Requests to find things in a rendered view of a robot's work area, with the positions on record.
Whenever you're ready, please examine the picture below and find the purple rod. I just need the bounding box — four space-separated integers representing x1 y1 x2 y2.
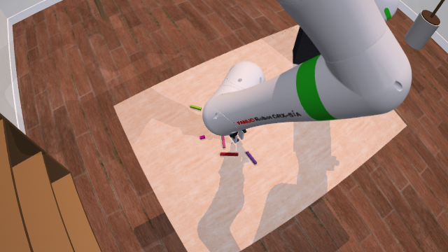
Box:
246 151 257 165

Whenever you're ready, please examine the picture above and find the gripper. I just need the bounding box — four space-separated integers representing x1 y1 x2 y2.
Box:
230 129 246 143

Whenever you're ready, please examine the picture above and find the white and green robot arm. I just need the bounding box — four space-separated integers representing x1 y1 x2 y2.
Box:
202 0 412 136

